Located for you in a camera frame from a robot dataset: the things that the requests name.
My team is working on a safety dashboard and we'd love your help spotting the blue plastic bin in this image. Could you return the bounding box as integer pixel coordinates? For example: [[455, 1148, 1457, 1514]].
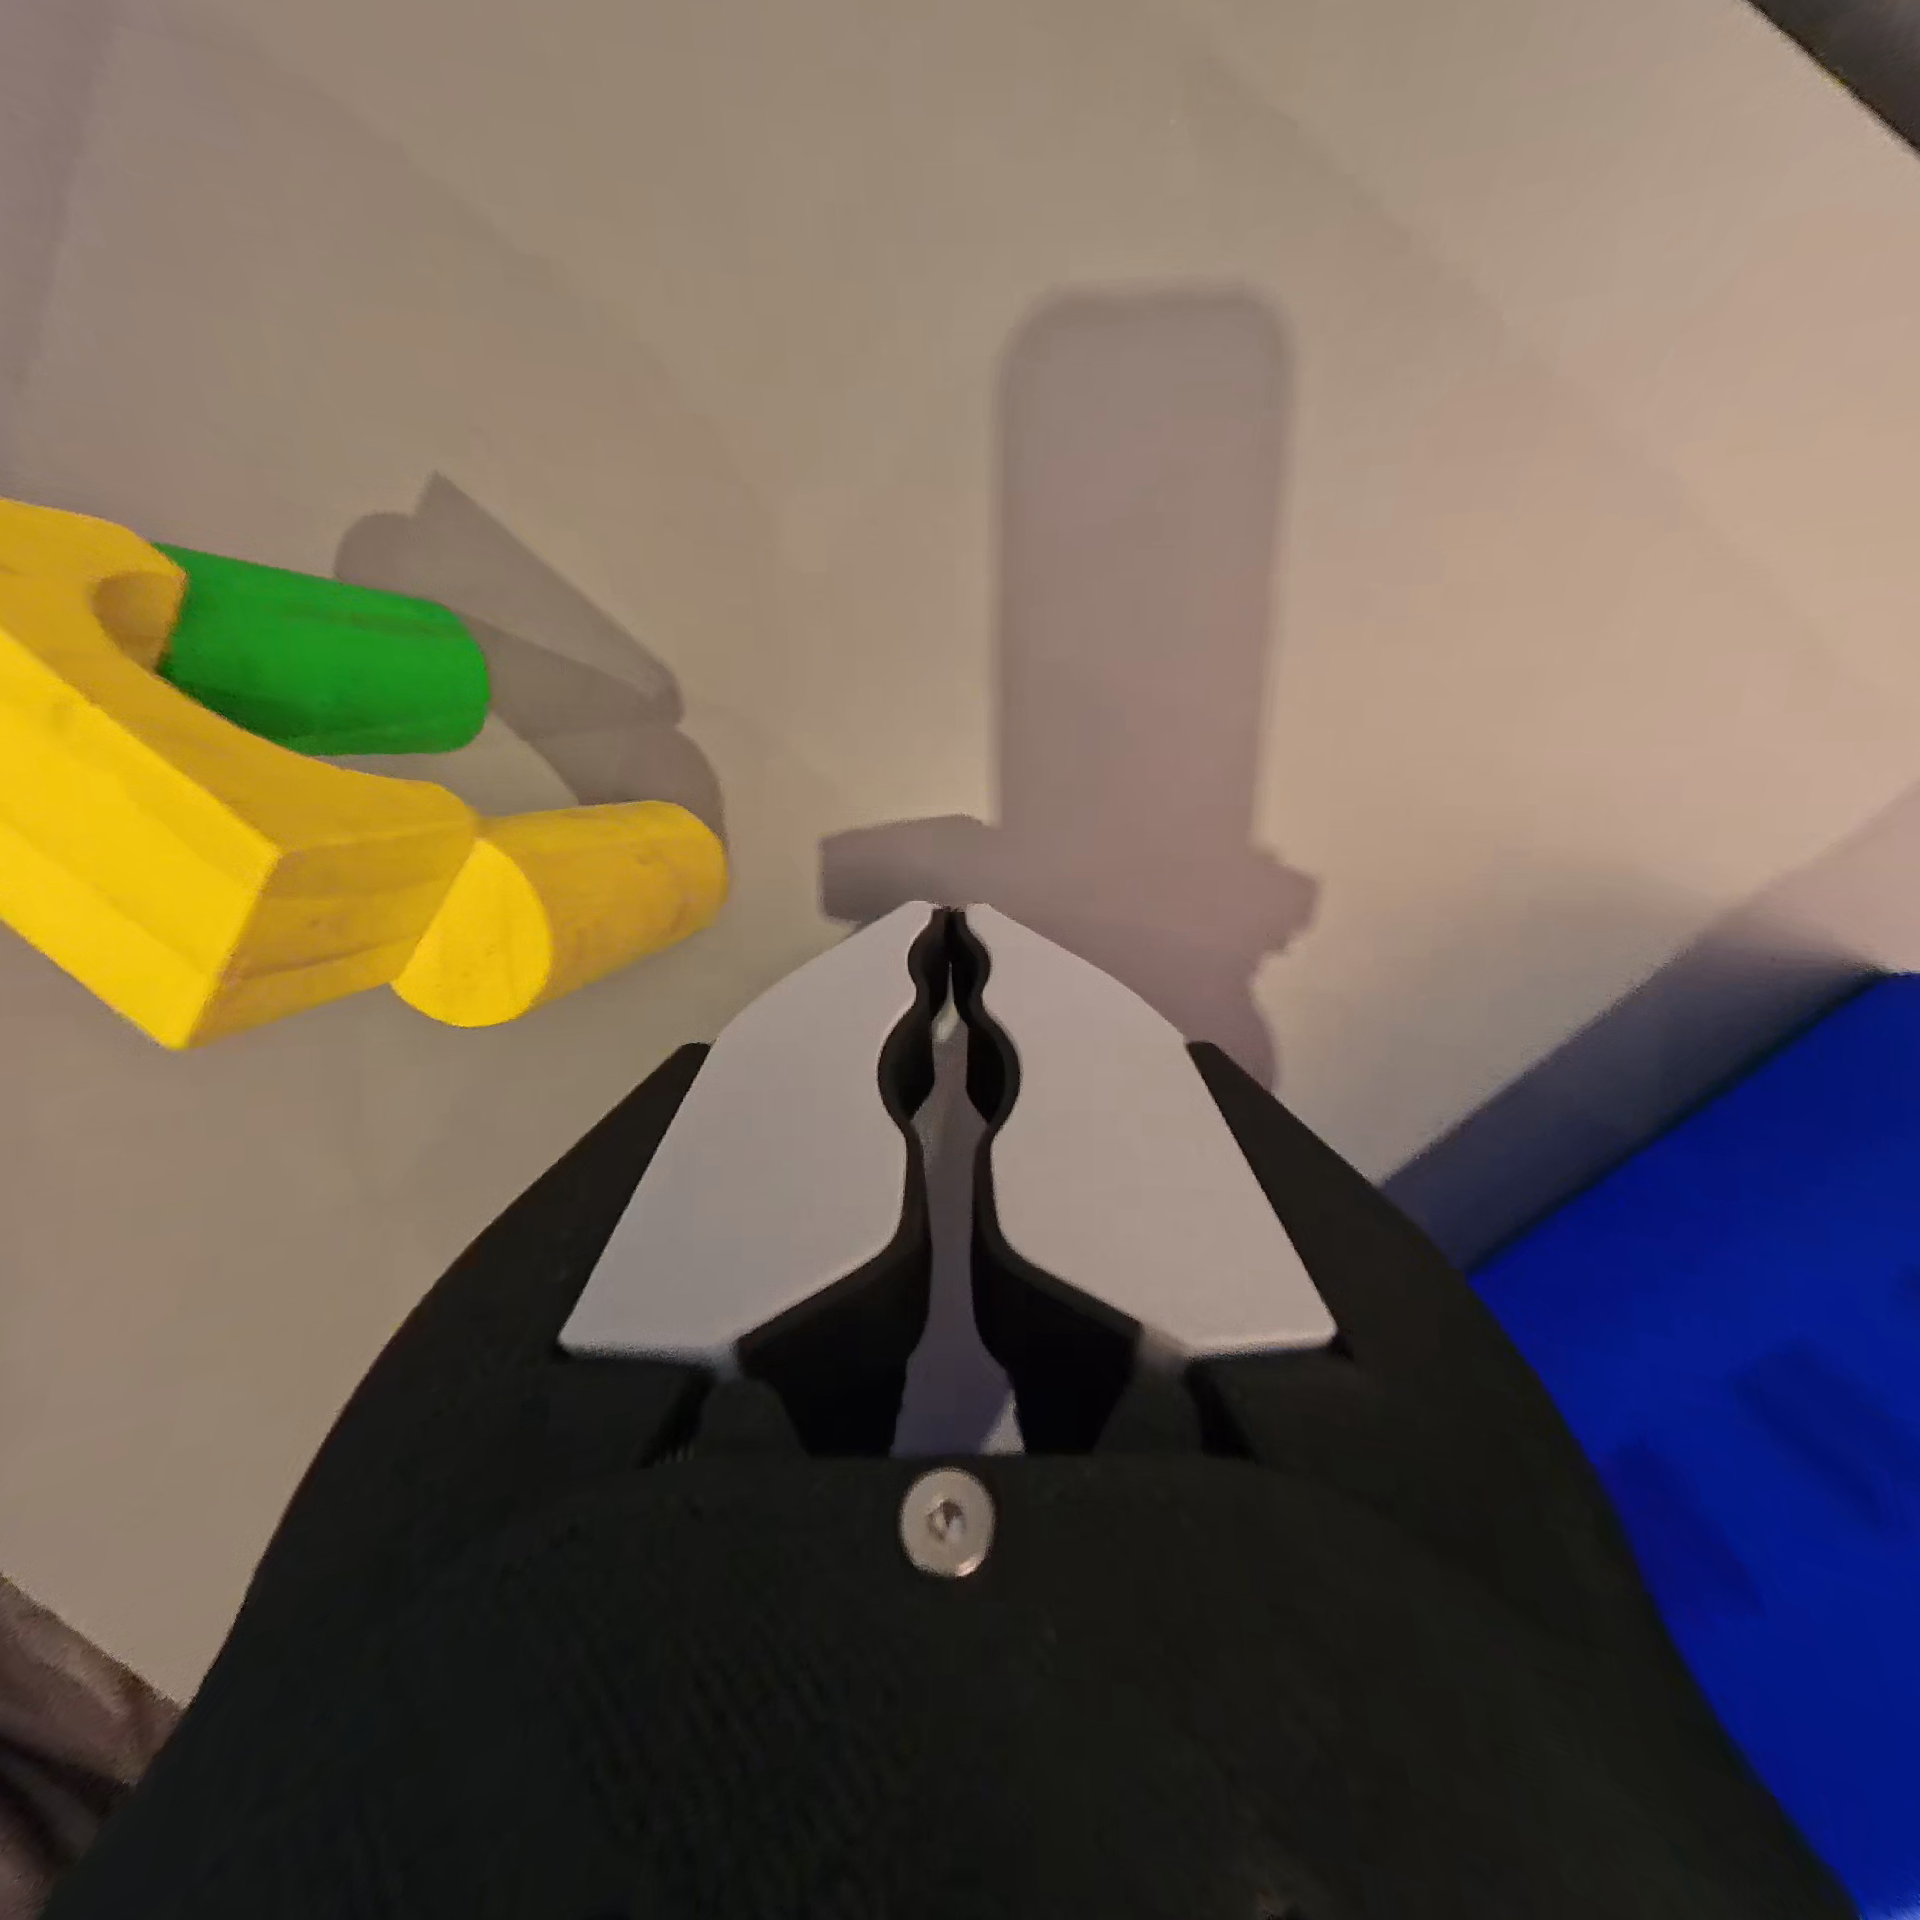
[[1464, 973, 1920, 1920]]

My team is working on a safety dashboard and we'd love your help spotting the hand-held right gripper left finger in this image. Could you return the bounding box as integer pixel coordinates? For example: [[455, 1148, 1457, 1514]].
[[558, 896, 951, 1383]]

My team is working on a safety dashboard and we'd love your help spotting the yellow arch block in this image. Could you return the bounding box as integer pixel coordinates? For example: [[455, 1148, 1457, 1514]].
[[0, 496, 483, 1050]]

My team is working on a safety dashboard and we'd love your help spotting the green cylinder block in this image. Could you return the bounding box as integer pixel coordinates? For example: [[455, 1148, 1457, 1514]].
[[156, 546, 491, 760]]

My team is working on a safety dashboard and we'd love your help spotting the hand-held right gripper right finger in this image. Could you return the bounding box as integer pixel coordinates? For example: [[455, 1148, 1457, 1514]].
[[946, 896, 1338, 1376]]

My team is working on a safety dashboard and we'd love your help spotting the yellow cylinder block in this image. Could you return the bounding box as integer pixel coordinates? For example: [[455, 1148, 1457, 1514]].
[[393, 799, 734, 1032]]

